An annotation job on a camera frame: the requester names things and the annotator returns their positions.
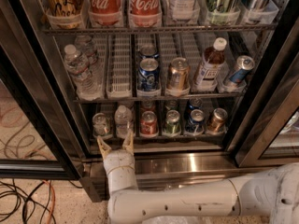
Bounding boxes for green can rear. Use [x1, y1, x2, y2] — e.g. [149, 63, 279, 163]
[164, 100, 178, 112]

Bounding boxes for tea bottle white cap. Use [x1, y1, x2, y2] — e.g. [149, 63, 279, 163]
[193, 37, 227, 91]

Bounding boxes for white label bottle top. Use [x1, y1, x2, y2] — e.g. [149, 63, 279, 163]
[169, 0, 195, 21]

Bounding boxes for copper can bottom shelf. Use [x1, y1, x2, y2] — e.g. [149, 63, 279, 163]
[206, 108, 228, 135]

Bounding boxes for green can front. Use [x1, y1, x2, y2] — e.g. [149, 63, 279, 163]
[163, 110, 181, 137]

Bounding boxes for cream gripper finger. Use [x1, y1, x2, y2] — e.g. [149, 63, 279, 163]
[97, 136, 111, 159]
[122, 131, 134, 154]

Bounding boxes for red cola can rear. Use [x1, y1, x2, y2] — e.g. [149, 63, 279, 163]
[140, 100, 156, 113]

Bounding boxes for right glass fridge door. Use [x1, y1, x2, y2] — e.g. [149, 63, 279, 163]
[225, 0, 299, 167]

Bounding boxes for blue can middle front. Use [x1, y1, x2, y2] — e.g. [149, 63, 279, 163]
[138, 58, 160, 91]

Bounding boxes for left glass fridge door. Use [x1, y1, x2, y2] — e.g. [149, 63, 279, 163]
[0, 0, 87, 180]

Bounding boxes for blue can bottom front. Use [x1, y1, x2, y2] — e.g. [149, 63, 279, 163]
[185, 109, 205, 135]

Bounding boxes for yellow can top shelf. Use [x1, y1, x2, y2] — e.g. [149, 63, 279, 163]
[47, 0, 84, 29]

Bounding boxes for slim blue silver can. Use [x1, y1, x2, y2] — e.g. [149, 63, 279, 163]
[224, 55, 255, 87]

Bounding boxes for blue silver can top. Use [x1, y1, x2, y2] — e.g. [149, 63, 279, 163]
[242, 0, 270, 24]

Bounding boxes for blue can middle rear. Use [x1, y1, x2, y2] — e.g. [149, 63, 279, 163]
[139, 44, 159, 60]

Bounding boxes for silver can bottom shelf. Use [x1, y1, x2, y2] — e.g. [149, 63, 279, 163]
[93, 113, 112, 140]

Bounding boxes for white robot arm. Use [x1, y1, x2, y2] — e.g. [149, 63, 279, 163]
[97, 133, 299, 224]

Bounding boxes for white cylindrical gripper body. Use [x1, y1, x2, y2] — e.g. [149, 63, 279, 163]
[103, 149, 138, 194]

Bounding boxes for copper can middle shelf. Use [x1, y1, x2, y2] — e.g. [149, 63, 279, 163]
[166, 57, 190, 91]

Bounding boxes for front water bottle middle shelf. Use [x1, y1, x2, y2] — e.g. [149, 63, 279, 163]
[64, 44, 100, 101]

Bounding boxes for black floor cable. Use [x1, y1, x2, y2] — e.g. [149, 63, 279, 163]
[0, 179, 83, 224]

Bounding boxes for orange floor cable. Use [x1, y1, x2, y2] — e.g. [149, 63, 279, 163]
[41, 179, 57, 224]

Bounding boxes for green can top shelf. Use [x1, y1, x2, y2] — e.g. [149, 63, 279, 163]
[205, 0, 240, 25]

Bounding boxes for red cola can front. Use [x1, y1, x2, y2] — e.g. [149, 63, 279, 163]
[140, 111, 158, 137]

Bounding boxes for stainless fridge base grille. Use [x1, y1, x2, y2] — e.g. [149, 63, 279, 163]
[79, 152, 299, 203]

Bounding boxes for clear water bottle bottom shelf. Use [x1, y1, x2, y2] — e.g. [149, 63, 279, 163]
[114, 105, 134, 139]

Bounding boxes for blue can bottom rear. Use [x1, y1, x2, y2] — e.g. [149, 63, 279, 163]
[186, 98, 203, 113]

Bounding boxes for rear water bottle middle shelf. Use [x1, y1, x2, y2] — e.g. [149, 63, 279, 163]
[75, 35, 101, 80]

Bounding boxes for copper can shelf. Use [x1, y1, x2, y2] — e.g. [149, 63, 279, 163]
[206, 108, 228, 135]
[166, 57, 190, 91]

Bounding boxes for glass fridge door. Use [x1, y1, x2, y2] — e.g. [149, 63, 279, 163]
[225, 0, 299, 167]
[0, 0, 87, 180]

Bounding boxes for red cola can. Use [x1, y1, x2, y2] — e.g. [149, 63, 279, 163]
[140, 100, 156, 113]
[140, 111, 158, 137]

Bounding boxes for left coca-cola can top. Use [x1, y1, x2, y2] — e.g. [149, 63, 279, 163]
[90, 0, 121, 26]

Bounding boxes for coca-cola can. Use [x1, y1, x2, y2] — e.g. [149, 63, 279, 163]
[90, 0, 121, 26]
[130, 0, 160, 27]

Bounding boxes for right coca-cola can top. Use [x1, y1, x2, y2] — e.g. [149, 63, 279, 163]
[130, 0, 160, 27]

